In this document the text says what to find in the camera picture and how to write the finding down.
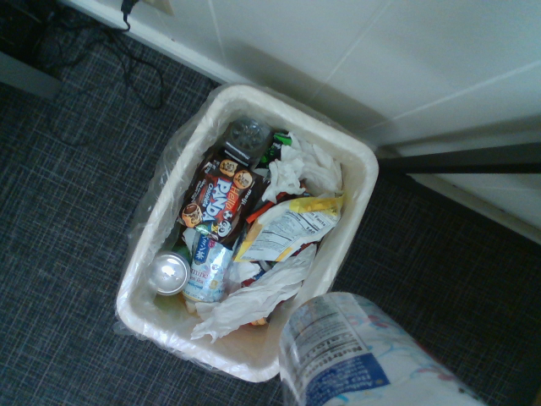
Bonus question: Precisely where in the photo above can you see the cream plastic trash bin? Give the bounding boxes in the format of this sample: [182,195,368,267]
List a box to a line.
[115,84,380,384]

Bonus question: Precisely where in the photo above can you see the light blue drink bottle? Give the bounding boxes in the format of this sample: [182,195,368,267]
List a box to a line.
[181,230,236,305]

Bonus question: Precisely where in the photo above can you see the crumpled white tissue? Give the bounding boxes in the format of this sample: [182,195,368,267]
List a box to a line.
[267,132,344,205]
[189,242,319,344]

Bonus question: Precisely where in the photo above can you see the black plug and cord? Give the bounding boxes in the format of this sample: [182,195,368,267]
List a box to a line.
[36,0,167,112]

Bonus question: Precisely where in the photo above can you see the wooden table black metal frame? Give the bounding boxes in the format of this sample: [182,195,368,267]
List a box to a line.
[374,142,541,175]

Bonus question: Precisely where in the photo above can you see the silver aluminium can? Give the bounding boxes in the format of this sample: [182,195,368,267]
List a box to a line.
[147,250,193,298]

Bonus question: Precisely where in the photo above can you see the green candy wrapper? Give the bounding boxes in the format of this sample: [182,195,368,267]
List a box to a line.
[259,130,293,165]

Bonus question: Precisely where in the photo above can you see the white floral drink can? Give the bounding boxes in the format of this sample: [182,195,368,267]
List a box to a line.
[278,291,488,406]

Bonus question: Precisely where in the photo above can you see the clear plastic bin liner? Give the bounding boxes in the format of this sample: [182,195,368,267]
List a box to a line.
[112,82,380,381]

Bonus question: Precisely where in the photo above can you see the yellow nutrition label snack bag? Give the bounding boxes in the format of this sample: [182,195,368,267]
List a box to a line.
[232,193,347,264]

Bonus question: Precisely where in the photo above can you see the Hello Panda snack packet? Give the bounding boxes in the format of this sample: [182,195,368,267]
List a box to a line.
[178,153,272,250]

